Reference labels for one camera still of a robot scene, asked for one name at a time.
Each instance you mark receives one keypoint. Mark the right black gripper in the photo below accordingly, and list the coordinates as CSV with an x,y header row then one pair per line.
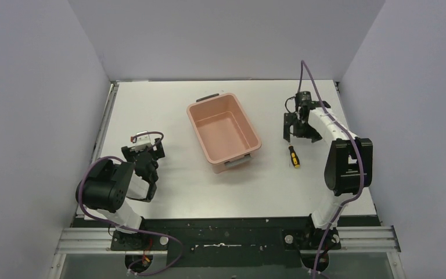
x,y
311,132

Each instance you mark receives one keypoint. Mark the pink plastic bin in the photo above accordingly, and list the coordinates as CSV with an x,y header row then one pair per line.
x,y
226,135

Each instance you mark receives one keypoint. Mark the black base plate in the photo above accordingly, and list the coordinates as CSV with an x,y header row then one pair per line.
x,y
241,242

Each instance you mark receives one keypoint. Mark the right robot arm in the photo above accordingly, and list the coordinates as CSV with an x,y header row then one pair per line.
x,y
348,167

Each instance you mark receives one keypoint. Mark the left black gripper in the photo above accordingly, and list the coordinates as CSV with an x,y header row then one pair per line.
x,y
146,154

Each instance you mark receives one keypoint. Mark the aluminium frame rail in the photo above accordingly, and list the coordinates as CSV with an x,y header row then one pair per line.
x,y
353,240

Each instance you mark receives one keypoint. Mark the yellow black screwdriver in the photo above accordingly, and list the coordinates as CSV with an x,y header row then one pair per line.
x,y
293,157

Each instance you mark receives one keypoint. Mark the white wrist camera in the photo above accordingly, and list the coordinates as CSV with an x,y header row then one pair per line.
x,y
141,141

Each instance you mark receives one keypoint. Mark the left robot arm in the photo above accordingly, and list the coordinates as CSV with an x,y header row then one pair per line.
x,y
110,182

